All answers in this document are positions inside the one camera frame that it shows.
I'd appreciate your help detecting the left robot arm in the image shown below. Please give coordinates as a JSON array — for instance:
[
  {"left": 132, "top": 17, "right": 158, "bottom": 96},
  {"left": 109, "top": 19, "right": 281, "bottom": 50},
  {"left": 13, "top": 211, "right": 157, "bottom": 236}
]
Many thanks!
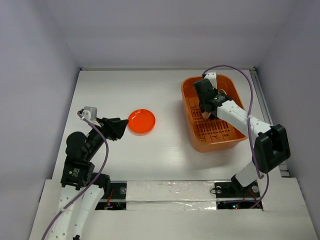
[{"left": 48, "top": 118, "right": 129, "bottom": 240}]

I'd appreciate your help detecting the cream plate with black motif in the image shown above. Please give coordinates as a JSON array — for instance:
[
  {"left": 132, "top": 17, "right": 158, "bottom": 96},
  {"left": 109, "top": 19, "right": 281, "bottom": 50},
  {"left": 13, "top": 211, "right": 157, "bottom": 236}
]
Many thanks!
[{"left": 201, "top": 111, "right": 211, "bottom": 119}]

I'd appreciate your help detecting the white plate with red marks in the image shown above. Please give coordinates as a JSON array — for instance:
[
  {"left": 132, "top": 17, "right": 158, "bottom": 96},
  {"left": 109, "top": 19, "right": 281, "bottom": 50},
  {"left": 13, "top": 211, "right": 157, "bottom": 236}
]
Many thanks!
[{"left": 218, "top": 89, "right": 227, "bottom": 95}]

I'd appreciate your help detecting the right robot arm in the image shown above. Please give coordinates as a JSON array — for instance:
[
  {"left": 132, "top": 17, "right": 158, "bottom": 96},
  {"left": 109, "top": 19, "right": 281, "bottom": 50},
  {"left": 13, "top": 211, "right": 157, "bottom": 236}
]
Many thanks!
[{"left": 193, "top": 78, "right": 291, "bottom": 196}]

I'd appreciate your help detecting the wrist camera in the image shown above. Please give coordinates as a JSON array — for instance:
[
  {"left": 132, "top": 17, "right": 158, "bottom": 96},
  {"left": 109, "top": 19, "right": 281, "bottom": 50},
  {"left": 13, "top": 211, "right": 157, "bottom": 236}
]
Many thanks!
[
  {"left": 202, "top": 71, "right": 218, "bottom": 89},
  {"left": 81, "top": 106, "right": 98, "bottom": 121}
]

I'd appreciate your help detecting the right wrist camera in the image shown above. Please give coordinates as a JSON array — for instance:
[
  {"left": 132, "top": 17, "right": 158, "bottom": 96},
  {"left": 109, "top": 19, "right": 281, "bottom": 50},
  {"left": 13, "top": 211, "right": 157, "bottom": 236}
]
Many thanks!
[{"left": 202, "top": 71, "right": 218, "bottom": 89}]

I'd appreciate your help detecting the silver taped front bar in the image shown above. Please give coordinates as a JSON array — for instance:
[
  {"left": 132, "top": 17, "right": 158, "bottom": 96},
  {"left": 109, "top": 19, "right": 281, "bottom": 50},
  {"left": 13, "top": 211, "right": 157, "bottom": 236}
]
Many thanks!
[{"left": 125, "top": 180, "right": 217, "bottom": 211}]

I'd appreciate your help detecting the orange plastic dish rack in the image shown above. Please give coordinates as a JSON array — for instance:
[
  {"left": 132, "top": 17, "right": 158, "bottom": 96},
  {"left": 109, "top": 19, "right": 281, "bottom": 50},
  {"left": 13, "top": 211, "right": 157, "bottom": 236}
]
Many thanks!
[{"left": 181, "top": 76, "right": 247, "bottom": 153}]

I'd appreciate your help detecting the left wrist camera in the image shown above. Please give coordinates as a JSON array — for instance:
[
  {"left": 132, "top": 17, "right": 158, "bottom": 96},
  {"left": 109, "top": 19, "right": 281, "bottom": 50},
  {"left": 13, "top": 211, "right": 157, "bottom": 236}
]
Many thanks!
[{"left": 81, "top": 106, "right": 98, "bottom": 121}]

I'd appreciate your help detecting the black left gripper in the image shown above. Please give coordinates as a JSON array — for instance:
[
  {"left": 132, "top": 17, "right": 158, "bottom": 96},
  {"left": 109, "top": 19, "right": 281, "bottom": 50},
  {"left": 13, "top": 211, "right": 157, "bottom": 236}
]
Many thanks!
[{"left": 85, "top": 115, "right": 128, "bottom": 159}]

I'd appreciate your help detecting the aluminium side rail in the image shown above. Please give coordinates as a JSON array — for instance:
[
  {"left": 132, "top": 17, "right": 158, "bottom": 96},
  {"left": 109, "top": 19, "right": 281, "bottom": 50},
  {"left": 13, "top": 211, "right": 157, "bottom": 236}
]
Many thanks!
[{"left": 249, "top": 67, "right": 291, "bottom": 178}]

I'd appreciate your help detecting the orange plate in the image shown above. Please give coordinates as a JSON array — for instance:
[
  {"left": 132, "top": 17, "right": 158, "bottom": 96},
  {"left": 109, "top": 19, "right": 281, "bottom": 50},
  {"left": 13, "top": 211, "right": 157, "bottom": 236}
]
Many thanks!
[{"left": 128, "top": 108, "right": 156, "bottom": 135}]

